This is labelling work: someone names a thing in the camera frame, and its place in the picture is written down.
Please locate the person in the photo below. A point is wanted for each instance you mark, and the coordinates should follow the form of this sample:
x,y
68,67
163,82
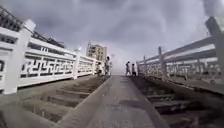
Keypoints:
x,y
127,68
99,69
107,65
133,70

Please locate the tall building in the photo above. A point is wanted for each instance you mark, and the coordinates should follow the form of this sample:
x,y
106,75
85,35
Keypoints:
x,y
96,51

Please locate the grey stone ramp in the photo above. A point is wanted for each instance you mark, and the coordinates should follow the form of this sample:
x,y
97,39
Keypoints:
x,y
121,103

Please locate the white ornate railing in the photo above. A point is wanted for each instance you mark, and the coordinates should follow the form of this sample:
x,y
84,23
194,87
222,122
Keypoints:
x,y
186,63
43,63

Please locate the stone steps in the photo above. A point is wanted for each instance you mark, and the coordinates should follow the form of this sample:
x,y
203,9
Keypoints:
x,y
50,100
176,101

